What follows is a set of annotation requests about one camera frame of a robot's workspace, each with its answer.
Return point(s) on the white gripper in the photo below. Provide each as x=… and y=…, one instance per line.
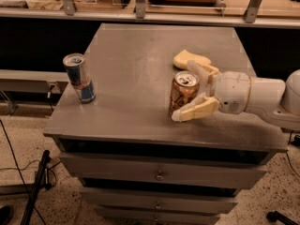
x=232, y=91

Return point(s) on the orange soda can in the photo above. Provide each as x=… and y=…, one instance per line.
x=185, y=87

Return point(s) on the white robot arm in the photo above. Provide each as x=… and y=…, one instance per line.
x=275, y=101

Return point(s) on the blue silver energy drink can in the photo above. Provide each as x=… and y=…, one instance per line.
x=79, y=76

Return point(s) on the yellow sponge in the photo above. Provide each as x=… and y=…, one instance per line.
x=181, y=59

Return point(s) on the grey drawer cabinet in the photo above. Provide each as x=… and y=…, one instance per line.
x=132, y=72

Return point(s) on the top grey drawer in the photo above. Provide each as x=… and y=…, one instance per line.
x=163, y=170

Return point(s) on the grey drawer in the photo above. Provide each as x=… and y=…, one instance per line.
x=155, y=215
x=162, y=201
x=163, y=170

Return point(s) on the black object floor right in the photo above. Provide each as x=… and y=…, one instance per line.
x=276, y=216

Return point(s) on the middle grey drawer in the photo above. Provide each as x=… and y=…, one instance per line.
x=162, y=201

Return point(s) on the bottom grey drawer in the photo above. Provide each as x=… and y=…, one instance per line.
x=155, y=215

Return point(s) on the black tripod leg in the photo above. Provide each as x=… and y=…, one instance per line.
x=29, y=208

